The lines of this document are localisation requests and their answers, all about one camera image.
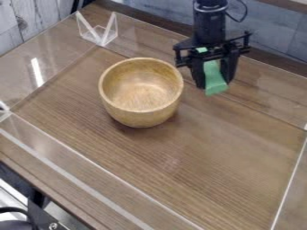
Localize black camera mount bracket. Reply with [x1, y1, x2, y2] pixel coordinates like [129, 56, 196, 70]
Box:
[28, 200, 69, 230]

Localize green rectangular block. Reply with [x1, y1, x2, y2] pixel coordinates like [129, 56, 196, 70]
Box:
[203, 60, 228, 96]

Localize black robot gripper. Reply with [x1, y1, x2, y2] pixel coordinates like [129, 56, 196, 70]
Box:
[172, 0, 252, 89]

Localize clear acrylic corner bracket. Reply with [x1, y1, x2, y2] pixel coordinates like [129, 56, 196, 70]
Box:
[76, 12, 117, 47]

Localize black cable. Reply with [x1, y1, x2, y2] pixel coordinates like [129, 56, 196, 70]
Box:
[0, 206, 33, 224]

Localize round wooden bowl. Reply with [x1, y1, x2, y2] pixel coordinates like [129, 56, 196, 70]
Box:
[99, 57, 183, 128]

